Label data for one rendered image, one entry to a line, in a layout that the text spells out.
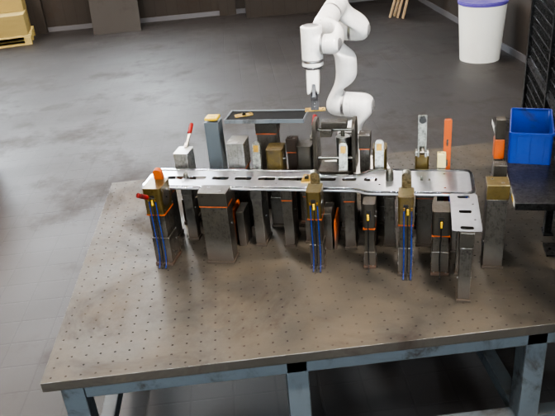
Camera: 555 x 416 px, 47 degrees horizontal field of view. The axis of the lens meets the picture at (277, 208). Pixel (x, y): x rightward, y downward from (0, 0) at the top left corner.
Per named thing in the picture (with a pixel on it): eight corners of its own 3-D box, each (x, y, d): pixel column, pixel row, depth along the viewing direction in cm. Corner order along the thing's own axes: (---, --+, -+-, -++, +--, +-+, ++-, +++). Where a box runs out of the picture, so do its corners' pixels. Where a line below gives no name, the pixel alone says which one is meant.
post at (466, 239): (456, 302, 234) (459, 233, 221) (455, 294, 238) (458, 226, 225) (470, 303, 233) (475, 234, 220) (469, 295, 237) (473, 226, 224)
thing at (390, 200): (383, 246, 273) (382, 184, 260) (384, 240, 277) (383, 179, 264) (395, 246, 272) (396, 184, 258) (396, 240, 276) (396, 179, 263)
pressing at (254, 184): (137, 191, 273) (136, 188, 272) (156, 169, 292) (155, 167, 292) (476, 196, 244) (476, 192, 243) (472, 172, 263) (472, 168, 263)
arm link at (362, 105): (341, 131, 330) (339, 87, 317) (377, 134, 323) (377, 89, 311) (334, 141, 320) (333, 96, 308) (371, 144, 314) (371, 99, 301)
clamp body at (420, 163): (412, 229, 284) (414, 155, 268) (413, 219, 292) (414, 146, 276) (428, 230, 282) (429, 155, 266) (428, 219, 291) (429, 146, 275)
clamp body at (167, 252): (153, 269, 272) (137, 191, 255) (164, 252, 284) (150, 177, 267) (172, 270, 270) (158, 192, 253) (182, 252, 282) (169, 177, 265)
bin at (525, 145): (506, 163, 258) (509, 132, 253) (508, 135, 284) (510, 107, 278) (551, 165, 253) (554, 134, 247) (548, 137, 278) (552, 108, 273)
